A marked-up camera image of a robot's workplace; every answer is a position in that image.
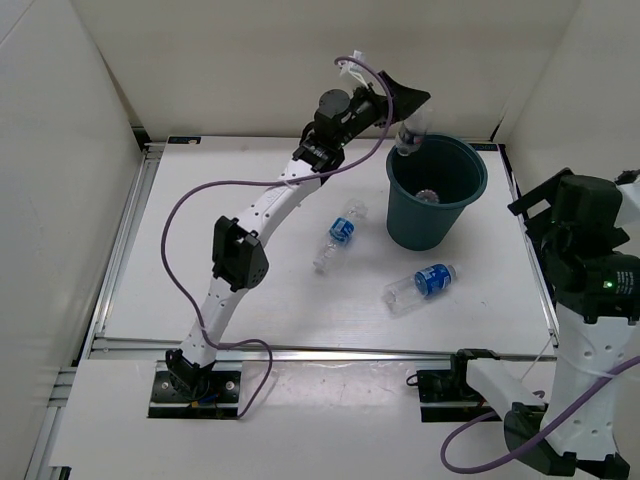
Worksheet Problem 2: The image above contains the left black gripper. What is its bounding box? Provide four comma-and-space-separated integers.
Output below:
336, 72, 430, 148

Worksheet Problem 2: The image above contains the black label plastic bottle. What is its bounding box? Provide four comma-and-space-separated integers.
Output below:
395, 106, 433, 156

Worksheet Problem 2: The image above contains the red label red cap bottle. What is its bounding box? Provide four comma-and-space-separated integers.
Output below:
415, 189, 440, 204

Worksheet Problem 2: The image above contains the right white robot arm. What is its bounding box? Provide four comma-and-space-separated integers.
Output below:
449, 169, 639, 479

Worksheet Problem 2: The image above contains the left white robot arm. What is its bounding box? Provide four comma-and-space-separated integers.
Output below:
165, 71, 430, 400

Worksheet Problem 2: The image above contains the dark green plastic bin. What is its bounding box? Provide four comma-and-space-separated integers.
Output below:
386, 134, 488, 251

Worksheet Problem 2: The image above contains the blue label bottle white cap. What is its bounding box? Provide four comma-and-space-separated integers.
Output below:
313, 199, 368, 274

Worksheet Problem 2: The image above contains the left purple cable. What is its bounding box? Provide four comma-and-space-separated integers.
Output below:
159, 56, 394, 419

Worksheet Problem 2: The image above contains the purple cable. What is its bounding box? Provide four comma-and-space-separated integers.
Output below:
440, 354, 640, 474
159, 56, 394, 419

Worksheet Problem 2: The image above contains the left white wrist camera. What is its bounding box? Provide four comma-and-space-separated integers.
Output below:
338, 60, 367, 88

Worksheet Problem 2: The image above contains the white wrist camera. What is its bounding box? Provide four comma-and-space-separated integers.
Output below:
614, 169, 640, 227
338, 60, 367, 88

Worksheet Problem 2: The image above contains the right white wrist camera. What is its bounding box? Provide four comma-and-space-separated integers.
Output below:
614, 169, 640, 227

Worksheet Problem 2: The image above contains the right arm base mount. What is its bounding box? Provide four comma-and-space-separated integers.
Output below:
405, 370, 500, 423

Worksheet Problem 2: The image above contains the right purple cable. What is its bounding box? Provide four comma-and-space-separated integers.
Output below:
440, 354, 640, 474

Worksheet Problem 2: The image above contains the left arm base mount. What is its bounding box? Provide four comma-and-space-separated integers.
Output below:
147, 362, 242, 420

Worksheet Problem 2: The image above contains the aluminium front rail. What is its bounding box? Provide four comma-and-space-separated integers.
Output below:
84, 341, 556, 362

